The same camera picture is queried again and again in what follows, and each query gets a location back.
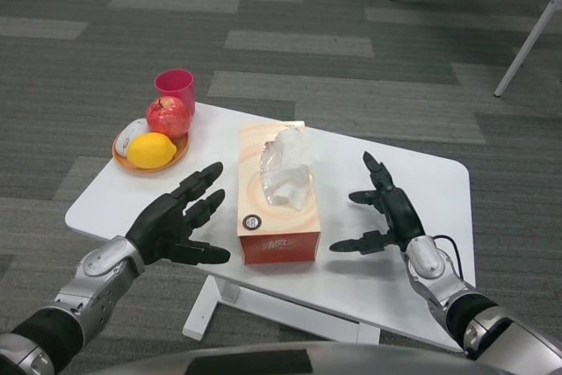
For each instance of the red apple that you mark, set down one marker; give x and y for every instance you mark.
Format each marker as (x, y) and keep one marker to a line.
(169, 118)

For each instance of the orange plate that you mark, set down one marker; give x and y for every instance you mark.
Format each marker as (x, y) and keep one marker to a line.
(182, 151)

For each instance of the white computer mouse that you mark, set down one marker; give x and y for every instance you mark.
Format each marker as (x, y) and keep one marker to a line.
(129, 135)

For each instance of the orange patterned tissue box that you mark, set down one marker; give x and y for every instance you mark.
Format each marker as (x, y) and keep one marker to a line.
(250, 199)

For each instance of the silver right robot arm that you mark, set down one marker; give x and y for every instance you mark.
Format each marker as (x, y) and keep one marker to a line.
(434, 274)

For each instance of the pink plastic cup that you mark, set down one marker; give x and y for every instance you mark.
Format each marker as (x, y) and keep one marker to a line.
(175, 85)

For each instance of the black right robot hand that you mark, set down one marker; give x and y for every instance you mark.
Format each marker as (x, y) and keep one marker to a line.
(401, 217)

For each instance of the white table base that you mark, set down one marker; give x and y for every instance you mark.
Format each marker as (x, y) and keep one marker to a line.
(206, 309)

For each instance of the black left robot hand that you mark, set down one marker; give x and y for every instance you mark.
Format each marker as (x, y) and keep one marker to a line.
(162, 225)

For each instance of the yellow lemon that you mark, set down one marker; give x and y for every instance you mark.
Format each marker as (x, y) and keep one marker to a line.
(151, 151)

